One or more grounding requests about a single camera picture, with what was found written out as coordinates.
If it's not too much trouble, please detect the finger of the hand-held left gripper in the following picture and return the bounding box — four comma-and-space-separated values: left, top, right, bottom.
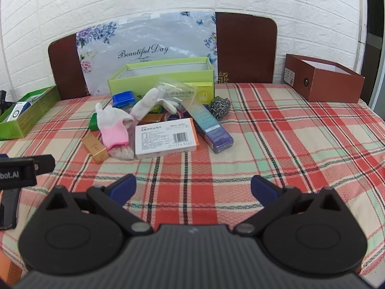
32, 154, 56, 175

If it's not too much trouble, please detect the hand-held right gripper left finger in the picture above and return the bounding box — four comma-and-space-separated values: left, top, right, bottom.
39, 174, 151, 238

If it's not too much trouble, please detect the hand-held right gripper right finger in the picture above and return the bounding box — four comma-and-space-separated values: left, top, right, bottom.
234, 175, 346, 238

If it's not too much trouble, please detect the white orange medicine box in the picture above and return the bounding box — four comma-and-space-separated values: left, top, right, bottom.
134, 118, 200, 160

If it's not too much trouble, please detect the white glove pink cuff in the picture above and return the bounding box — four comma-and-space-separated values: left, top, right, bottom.
95, 102, 136, 152

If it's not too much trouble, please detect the purple gradient long box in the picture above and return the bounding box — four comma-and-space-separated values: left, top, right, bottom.
188, 102, 234, 154

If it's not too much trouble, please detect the blue tin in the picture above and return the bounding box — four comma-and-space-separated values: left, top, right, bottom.
112, 90, 135, 108

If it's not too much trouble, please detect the red tape roll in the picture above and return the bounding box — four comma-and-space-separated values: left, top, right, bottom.
165, 110, 187, 121

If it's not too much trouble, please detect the light green box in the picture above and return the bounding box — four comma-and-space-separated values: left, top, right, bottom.
108, 57, 215, 104

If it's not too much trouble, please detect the clear plastic cup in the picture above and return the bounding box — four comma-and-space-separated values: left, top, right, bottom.
156, 77, 197, 118

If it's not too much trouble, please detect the yellow green medicine box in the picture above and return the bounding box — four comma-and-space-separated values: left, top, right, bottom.
180, 82, 215, 105

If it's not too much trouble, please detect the plaid bed sheet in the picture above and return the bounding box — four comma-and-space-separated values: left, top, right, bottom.
0, 83, 385, 277

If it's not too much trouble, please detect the dark green open box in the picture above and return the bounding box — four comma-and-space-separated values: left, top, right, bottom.
0, 85, 61, 141

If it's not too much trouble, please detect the white blue small box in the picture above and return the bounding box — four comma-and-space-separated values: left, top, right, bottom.
5, 101, 31, 123

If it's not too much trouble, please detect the black stand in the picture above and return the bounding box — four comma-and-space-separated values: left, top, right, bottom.
0, 90, 15, 118

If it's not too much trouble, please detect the steel wool scrubber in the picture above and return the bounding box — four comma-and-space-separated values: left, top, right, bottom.
209, 96, 232, 121

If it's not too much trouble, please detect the brown cardboard box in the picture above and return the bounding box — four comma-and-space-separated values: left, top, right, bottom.
284, 53, 365, 103

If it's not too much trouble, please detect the brown wooden headboard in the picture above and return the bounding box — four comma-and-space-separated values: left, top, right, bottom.
48, 12, 279, 100

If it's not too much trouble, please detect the floral Beautiful Day bag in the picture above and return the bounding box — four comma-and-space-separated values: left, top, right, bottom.
76, 11, 218, 97

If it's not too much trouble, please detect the brown wooden bed frame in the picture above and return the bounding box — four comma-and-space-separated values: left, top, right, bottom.
0, 250, 23, 288

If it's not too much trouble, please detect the grey window frame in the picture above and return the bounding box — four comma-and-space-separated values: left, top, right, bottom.
358, 0, 385, 110

